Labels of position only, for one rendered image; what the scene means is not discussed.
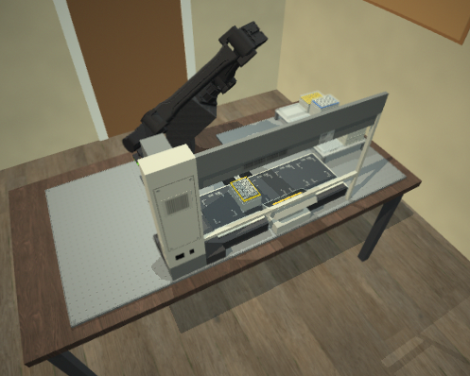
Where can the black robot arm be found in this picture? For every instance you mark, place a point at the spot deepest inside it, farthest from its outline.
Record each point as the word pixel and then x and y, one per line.
pixel 156 120

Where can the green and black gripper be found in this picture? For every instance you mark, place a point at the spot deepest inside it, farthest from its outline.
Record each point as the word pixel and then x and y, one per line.
pixel 137 155

